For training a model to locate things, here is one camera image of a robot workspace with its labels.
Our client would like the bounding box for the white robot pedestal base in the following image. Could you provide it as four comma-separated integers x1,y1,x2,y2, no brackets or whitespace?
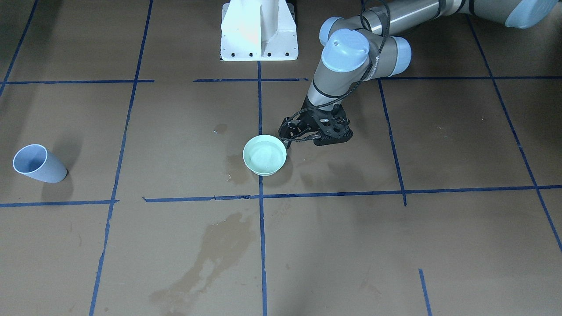
220,0,299,61

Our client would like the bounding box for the blue grey paper cup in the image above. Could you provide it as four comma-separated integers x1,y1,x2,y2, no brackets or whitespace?
12,144,68,183

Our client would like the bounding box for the mint green bowl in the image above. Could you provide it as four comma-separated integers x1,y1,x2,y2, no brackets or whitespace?
242,135,287,176

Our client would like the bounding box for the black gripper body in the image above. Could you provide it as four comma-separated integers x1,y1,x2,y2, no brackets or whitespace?
301,104,353,146

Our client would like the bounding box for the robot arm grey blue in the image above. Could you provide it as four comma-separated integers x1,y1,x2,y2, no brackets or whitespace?
278,0,555,148

